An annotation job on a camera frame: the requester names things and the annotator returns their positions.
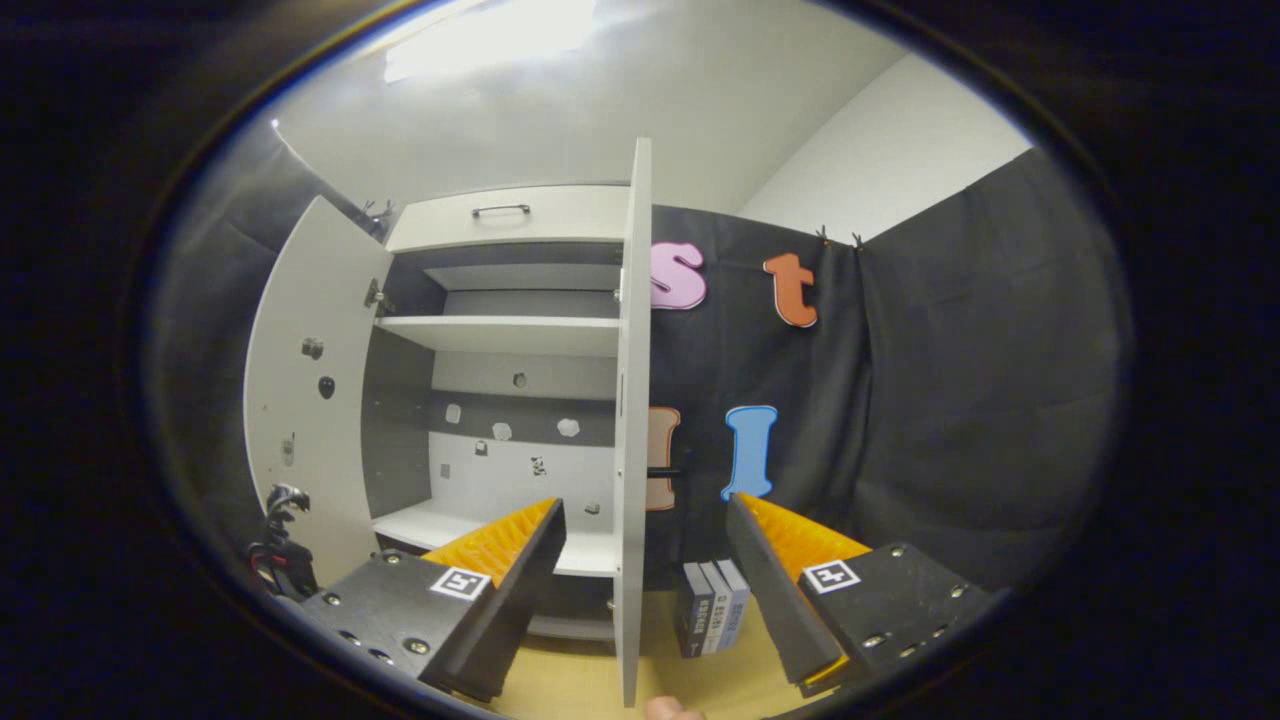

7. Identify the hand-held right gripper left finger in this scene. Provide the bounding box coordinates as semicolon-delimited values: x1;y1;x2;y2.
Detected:
275;497;568;704

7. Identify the white cabinet drawer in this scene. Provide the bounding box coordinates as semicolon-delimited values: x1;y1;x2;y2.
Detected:
385;184;633;254

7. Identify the white cabinet shelf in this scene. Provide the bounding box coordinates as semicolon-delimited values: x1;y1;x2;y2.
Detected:
374;314;621;359

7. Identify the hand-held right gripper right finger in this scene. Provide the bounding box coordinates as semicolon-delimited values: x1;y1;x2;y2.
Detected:
725;490;991;699

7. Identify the white cabinet door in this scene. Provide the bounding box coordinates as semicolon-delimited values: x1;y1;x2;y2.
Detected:
612;137;654;709
243;195;393;591

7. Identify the blue standing book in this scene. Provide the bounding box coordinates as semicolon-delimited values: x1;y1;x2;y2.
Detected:
718;558;752;647

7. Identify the white cabinet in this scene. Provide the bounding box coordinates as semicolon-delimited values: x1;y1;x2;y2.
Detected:
360;183;633;641

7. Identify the grey standing book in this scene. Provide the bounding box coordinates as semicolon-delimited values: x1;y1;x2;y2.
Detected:
700;561;733;654

